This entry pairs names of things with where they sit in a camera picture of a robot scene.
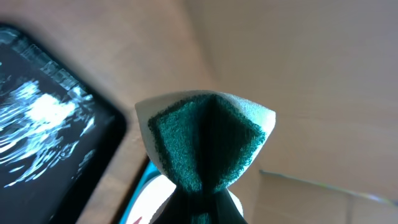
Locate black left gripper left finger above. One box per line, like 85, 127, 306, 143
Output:
153, 188, 202, 224

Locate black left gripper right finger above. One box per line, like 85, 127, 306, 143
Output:
201, 189, 247, 224

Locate white plate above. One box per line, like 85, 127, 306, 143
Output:
126, 174, 244, 224

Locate green and yellow sponge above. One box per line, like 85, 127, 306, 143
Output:
134, 90, 277, 224

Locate teal plastic tray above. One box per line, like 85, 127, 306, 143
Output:
116, 158, 160, 224

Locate black water tray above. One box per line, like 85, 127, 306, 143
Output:
1, 23, 127, 223

